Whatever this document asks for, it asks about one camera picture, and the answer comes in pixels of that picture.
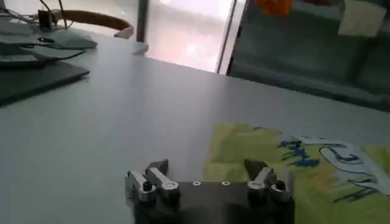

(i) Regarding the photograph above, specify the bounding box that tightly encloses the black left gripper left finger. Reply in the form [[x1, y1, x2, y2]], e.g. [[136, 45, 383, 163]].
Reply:
[[124, 158, 180, 203]]

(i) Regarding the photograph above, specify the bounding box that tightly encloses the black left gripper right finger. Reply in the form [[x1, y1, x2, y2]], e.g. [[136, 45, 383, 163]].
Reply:
[[243, 158, 296, 203]]

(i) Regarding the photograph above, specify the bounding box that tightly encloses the yellow-green printed t-shirt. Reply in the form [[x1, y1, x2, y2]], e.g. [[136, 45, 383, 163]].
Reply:
[[203, 122, 390, 224]]

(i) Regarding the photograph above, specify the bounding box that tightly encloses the dark green sofa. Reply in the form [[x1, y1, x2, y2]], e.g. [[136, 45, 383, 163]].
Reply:
[[227, 0, 390, 113]]

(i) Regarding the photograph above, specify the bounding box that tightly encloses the black flat pad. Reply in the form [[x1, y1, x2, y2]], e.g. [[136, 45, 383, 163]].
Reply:
[[0, 60, 90, 107]]

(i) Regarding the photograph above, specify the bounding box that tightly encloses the grey monitor stand base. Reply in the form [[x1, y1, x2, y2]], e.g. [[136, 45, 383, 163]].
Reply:
[[0, 21, 98, 68]]

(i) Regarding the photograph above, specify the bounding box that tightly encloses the orange cloth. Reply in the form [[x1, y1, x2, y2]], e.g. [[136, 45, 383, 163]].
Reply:
[[254, 0, 293, 17]]

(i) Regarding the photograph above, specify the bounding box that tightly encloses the pale yellow cloth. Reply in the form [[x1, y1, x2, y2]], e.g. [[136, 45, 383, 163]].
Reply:
[[337, 0, 387, 38]]

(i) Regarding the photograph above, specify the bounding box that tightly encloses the small black adapter box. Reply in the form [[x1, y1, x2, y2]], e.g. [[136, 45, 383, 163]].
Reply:
[[37, 9, 54, 32]]

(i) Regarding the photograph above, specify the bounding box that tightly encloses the black cable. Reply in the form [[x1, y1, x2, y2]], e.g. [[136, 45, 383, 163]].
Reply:
[[18, 37, 88, 61]]

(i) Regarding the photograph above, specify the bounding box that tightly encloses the dark window frame post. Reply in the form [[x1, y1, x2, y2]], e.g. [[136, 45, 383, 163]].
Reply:
[[136, 0, 149, 43]]

